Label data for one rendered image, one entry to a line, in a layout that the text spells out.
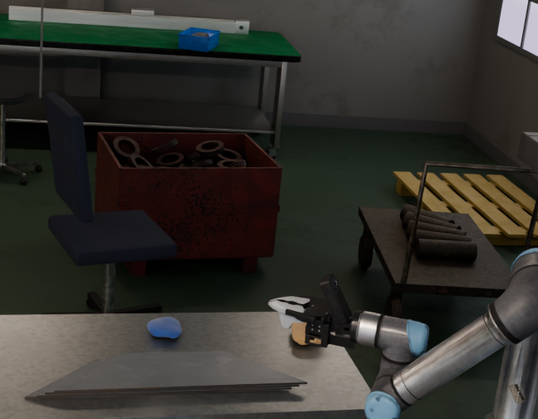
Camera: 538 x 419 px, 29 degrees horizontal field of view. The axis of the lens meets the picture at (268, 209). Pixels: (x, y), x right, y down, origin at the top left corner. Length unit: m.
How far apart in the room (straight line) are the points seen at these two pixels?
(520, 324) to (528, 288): 0.07
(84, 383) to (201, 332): 0.49
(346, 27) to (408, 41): 0.61
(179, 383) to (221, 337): 0.35
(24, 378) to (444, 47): 7.54
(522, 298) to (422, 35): 7.81
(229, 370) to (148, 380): 0.23
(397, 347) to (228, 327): 0.96
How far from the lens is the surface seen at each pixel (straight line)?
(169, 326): 3.09
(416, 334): 2.31
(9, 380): 2.85
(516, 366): 2.30
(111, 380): 2.80
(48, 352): 2.98
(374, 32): 9.70
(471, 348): 2.15
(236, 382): 2.82
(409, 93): 9.91
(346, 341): 2.36
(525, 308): 2.11
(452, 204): 7.62
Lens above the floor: 2.43
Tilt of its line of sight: 19 degrees down
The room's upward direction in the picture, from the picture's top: 6 degrees clockwise
